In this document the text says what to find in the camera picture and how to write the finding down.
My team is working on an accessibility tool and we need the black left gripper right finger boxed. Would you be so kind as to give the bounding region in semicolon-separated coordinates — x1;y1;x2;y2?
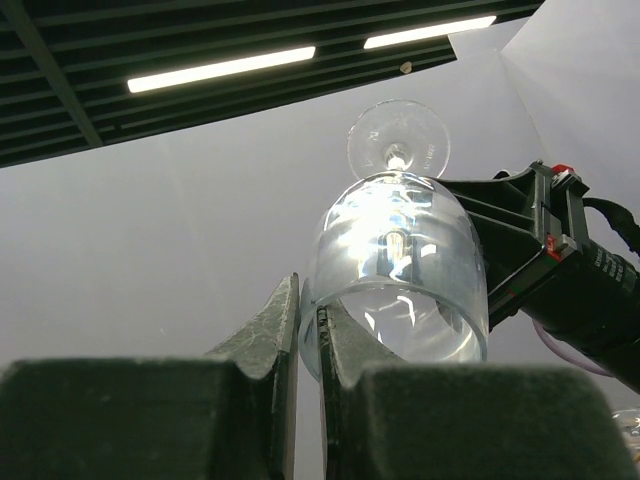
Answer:
317;302;635;479

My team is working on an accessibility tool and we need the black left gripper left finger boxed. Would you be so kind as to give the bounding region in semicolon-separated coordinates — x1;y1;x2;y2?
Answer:
1;275;300;479

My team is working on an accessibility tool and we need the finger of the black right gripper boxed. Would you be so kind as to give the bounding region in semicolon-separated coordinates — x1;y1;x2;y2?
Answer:
442;169;548;329

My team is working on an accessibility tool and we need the clear wine glass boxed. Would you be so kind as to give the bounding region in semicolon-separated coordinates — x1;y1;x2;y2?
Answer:
612;408;640;442
299;99;489;376

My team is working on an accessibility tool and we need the ceiling light strip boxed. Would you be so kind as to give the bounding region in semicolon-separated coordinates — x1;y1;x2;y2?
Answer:
363;15;497;50
127;46;316;93

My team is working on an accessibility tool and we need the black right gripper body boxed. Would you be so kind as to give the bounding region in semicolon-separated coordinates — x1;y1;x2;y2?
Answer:
517;162;639;380

